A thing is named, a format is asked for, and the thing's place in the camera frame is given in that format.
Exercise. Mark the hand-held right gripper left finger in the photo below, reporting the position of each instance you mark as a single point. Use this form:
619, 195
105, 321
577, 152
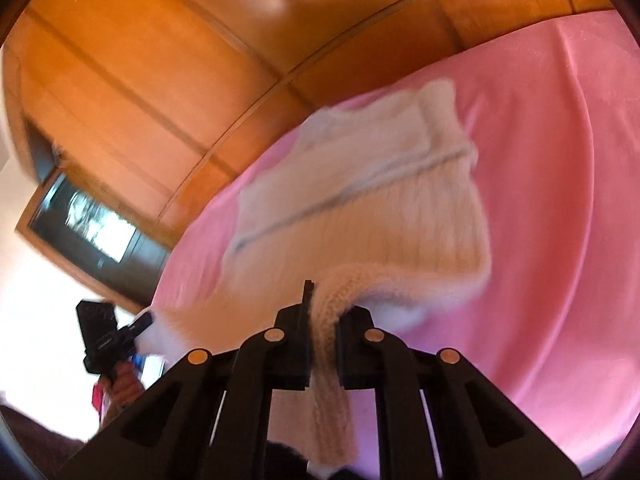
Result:
295, 350

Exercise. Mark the person's left hand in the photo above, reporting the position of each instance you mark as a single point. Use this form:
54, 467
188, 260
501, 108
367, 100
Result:
122, 385

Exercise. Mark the white knit sweater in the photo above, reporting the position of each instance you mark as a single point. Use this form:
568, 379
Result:
375, 210

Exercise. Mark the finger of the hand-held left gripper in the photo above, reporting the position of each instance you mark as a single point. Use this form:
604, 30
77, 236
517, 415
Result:
137, 326

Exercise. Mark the pink blanket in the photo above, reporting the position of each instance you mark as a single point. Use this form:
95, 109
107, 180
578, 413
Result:
550, 160

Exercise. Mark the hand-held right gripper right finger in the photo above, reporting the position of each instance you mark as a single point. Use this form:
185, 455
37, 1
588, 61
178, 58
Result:
355, 355

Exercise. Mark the wooden framed dark window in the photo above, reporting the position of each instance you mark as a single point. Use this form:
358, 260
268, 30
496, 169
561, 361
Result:
75, 220

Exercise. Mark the person's maroon clothing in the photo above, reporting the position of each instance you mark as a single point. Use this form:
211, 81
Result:
35, 445

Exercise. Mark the wooden panelled wardrobe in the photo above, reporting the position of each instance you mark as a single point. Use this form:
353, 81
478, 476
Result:
150, 85

